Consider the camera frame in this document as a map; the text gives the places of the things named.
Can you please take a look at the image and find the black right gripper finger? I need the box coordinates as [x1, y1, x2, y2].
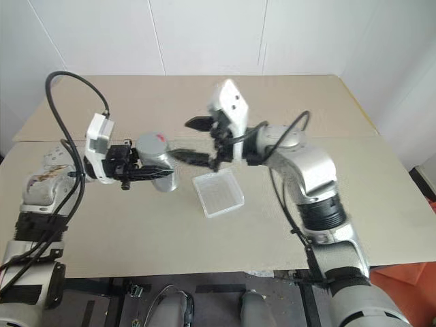
[169, 148, 219, 171]
[185, 115, 215, 132]

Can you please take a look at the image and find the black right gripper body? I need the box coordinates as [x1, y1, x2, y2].
[208, 110, 236, 173]

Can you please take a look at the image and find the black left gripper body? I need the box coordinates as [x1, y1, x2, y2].
[102, 138, 140, 191]

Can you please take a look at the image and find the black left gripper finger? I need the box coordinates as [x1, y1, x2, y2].
[131, 165, 175, 182]

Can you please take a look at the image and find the silver grey jar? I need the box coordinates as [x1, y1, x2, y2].
[138, 149, 181, 193]

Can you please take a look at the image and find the silver jar lid red mark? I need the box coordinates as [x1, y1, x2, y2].
[135, 131, 170, 161]

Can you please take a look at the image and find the clear plastic box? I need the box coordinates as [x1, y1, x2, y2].
[191, 170, 246, 219]

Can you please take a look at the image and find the dark grey rounded shape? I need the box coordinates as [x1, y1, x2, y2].
[238, 290, 277, 327]
[159, 292, 196, 327]

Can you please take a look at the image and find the orange fabric object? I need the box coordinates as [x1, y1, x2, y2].
[369, 200, 436, 327]

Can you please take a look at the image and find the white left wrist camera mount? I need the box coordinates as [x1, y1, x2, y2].
[84, 112, 116, 185]

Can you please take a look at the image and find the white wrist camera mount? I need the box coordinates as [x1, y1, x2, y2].
[84, 112, 116, 185]
[207, 78, 250, 163]

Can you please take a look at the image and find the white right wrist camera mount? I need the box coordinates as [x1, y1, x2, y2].
[207, 78, 250, 163]

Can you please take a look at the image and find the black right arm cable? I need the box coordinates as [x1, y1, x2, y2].
[224, 110, 330, 287]

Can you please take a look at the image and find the thin grey cable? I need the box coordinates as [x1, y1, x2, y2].
[144, 284, 187, 327]

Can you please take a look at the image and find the black table frame bar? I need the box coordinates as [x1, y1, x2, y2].
[104, 277, 124, 327]
[298, 270, 323, 327]

